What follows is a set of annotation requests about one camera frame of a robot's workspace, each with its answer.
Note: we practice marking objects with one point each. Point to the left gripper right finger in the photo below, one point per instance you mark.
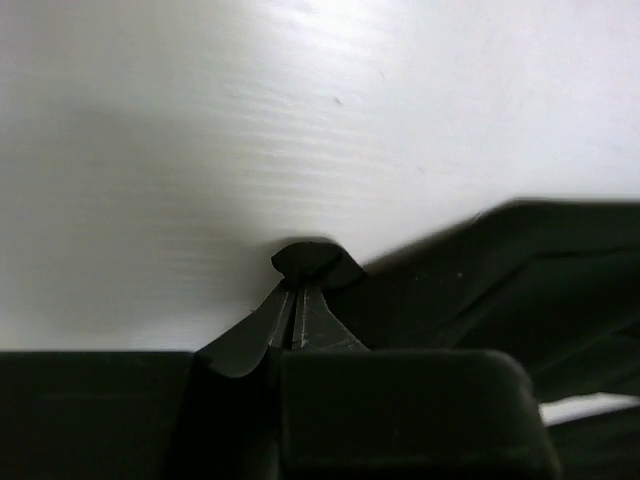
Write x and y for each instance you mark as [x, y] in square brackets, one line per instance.
[348, 412]

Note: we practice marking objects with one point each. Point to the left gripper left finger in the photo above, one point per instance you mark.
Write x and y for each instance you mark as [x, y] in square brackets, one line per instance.
[208, 414]

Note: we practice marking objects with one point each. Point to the black trousers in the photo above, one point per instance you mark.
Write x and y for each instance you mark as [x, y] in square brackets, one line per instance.
[555, 286]

